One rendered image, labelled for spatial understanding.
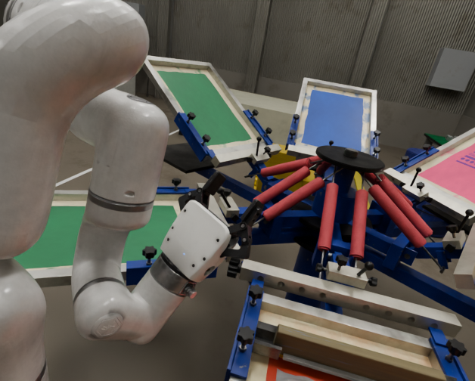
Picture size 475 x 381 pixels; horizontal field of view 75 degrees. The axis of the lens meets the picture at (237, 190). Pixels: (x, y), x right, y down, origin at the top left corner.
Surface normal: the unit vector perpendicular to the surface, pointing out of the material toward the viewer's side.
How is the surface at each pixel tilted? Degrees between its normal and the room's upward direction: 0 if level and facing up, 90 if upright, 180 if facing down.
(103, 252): 87
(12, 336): 94
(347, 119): 32
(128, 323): 86
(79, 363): 0
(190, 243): 54
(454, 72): 90
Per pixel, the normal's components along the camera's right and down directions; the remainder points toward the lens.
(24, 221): 0.86, 0.36
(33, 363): 0.96, 0.27
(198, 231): -0.42, -0.31
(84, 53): 0.65, 0.45
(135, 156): 0.43, 0.33
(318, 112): 0.02, -0.56
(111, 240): 0.48, 0.58
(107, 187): -0.21, 0.18
